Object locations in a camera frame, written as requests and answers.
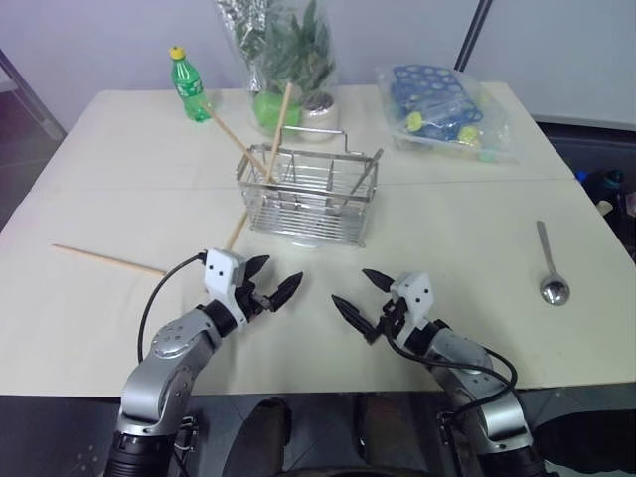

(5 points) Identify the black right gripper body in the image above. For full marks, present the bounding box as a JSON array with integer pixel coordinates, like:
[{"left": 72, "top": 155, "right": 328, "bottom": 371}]
[{"left": 374, "top": 297, "right": 409, "bottom": 345}]

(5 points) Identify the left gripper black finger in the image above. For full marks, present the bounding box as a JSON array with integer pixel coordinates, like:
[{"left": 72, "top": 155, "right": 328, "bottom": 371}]
[
  {"left": 245, "top": 254, "right": 271, "bottom": 290},
  {"left": 267, "top": 271, "right": 305, "bottom": 312}
]

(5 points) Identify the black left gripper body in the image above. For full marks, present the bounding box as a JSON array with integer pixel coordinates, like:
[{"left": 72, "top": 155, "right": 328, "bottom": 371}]
[{"left": 233, "top": 281, "right": 273, "bottom": 322}]

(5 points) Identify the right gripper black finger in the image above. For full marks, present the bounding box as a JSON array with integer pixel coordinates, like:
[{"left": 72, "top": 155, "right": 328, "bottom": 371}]
[
  {"left": 362, "top": 268, "right": 396, "bottom": 295},
  {"left": 331, "top": 294, "right": 379, "bottom": 345}
]

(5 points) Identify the wooden chopstick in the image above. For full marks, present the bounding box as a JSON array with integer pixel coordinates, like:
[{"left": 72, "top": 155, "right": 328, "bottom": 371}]
[
  {"left": 266, "top": 81, "right": 294, "bottom": 184},
  {"left": 51, "top": 243, "right": 168, "bottom": 277},
  {"left": 225, "top": 212, "right": 249, "bottom": 250},
  {"left": 200, "top": 102, "right": 273, "bottom": 184}
]

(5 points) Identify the dark rounded shape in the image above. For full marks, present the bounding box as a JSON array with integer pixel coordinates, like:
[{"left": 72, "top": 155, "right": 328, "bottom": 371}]
[{"left": 244, "top": 397, "right": 293, "bottom": 477}]

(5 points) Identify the green plant pot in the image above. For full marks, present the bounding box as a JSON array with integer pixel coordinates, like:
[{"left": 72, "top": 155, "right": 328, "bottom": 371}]
[{"left": 252, "top": 89, "right": 303, "bottom": 138}]

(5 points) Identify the white plant pot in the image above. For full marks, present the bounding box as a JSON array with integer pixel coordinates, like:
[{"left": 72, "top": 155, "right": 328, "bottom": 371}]
[{"left": 299, "top": 91, "right": 340, "bottom": 134}]

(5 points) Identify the clear plastic zip bag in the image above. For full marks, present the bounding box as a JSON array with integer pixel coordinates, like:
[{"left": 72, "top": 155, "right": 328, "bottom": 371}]
[{"left": 374, "top": 64, "right": 522, "bottom": 166}]

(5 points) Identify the green plastic soda bottle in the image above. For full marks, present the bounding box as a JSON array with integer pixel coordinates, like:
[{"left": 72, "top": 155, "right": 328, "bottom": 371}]
[{"left": 168, "top": 45, "right": 214, "bottom": 124}]

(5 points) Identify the blue perforated plastic tray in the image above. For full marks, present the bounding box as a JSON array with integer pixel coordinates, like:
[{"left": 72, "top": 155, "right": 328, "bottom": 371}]
[{"left": 389, "top": 65, "right": 485, "bottom": 145}]

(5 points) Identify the clear plastic plant bag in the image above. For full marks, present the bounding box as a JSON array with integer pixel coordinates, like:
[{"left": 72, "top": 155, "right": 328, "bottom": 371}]
[{"left": 214, "top": 0, "right": 341, "bottom": 146}]

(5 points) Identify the green leafy plant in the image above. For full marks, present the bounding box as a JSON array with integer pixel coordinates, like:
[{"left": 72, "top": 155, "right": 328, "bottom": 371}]
[{"left": 223, "top": 0, "right": 335, "bottom": 95}]

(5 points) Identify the black rounded object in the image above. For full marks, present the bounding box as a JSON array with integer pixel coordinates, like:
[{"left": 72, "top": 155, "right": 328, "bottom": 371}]
[{"left": 534, "top": 410, "right": 636, "bottom": 471}]

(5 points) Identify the teal capped bottle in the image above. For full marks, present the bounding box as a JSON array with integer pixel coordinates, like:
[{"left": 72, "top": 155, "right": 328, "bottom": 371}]
[{"left": 574, "top": 168, "right": 626, "bottom": 201}]

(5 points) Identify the dark upright pole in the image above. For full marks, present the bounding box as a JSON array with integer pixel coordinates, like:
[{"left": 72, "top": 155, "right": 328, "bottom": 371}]
[{"left": 453, "top": 0, "right": 492, "bottom": 72}]

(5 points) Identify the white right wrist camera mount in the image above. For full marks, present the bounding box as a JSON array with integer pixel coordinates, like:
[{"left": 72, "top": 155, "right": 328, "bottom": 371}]
[{"left": 390, "top": 271, "right": 435, "bottom": 345}]

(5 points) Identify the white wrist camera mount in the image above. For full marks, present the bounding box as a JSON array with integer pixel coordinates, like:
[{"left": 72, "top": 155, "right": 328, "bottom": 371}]
[
  {"left": 203, "top": 246, "right": 248, "bottom": 335},
  {"left": 390, "top": 271, "right": 435, "bottom": 345}
]

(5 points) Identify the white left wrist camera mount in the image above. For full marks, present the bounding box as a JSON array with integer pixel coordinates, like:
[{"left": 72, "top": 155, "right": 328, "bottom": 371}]
[{"left": 203, "top": 246, "right": 248, "bottom": 335}]

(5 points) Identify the metal wire cutlery basket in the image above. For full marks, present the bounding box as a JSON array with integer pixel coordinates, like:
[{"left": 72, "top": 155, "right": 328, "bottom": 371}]
[{"left": 234, "top": 125, "right": 386, "bottom": 249}]

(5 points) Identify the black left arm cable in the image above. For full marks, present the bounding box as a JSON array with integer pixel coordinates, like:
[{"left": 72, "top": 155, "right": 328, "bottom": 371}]
[{"left": 137, "top": 252, "right": 211, "bottom": 362}]

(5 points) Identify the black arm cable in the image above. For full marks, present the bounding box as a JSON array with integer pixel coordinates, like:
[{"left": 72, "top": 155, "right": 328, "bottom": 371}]
[
  {"left": 137, "top": 252, "right": 211, "bottom": 362},
  {"left": 386, "top": 341, "right": 519, "bottom": 429}
]

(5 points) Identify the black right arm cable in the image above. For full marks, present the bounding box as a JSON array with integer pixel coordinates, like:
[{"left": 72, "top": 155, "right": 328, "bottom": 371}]
[{"left": 386, "top": 341, "right": 519, "bottom": 429}]

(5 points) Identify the grey metal frame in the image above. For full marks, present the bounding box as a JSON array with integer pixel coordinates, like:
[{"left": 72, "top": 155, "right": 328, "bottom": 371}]
[{"left": 0, "top": 48, "right": 69, "bottom": 146}]

